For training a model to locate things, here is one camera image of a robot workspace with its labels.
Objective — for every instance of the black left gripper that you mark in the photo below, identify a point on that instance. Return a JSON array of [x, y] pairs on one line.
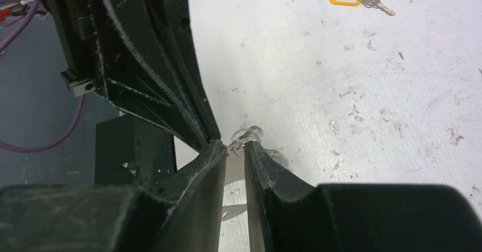
[[140, 55]]

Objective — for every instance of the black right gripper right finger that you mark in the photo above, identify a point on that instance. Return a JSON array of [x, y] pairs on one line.
[[286, 213]]

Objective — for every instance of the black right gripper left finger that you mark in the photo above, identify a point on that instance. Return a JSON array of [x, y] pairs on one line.
[[183, 214]]

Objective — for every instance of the silver carabiner keyring with rings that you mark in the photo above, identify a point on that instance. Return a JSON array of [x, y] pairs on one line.
[[253, 133]]

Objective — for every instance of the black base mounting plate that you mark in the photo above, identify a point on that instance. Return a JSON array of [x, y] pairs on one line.
[[131, 151]]

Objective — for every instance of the silver key with ring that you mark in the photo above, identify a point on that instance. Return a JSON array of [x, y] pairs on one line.
[[377, 4]]

